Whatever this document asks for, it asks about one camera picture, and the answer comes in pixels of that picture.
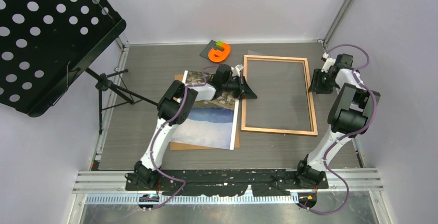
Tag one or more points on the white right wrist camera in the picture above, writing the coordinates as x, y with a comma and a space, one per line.
328, 62

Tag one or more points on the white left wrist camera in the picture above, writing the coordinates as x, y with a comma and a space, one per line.
237, 70

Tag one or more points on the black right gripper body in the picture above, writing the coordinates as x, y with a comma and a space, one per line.
322, 82

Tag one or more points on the black perforated music stand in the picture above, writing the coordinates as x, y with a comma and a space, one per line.
47, 44

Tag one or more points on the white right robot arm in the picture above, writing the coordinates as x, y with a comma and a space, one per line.
349, 116

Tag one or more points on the grey lego baseplate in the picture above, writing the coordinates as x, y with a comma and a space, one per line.
206, 50

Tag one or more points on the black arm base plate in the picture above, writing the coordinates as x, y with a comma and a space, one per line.
224, 183

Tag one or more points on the aluminium rail with ruler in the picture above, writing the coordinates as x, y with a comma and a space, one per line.
108, 188

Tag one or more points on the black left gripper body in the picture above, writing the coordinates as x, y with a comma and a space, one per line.
241, 87

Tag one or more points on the transparent acrylic sheet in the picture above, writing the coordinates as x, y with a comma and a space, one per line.
279, 92

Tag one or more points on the landscape photo print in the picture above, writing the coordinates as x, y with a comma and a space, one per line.
210, 125

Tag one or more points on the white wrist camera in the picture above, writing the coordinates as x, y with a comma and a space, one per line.
328, 62
237, 70

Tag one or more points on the wooden picture frame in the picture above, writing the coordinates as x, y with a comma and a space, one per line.
273, 130

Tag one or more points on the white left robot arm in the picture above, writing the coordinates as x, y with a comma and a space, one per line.
174, 108

